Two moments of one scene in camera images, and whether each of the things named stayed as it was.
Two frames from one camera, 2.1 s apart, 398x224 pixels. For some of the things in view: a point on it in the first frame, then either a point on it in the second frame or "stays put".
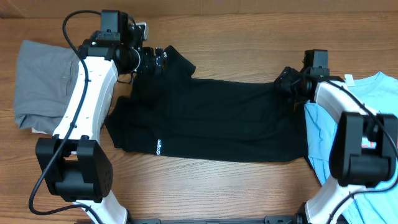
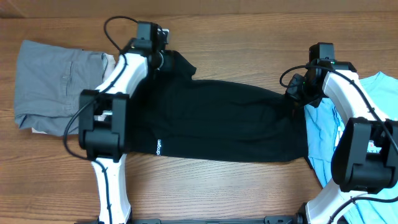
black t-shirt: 169,112 stays put
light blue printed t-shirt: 379,92 stays put
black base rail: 271,219 stays put
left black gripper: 147,66 -> 166,63
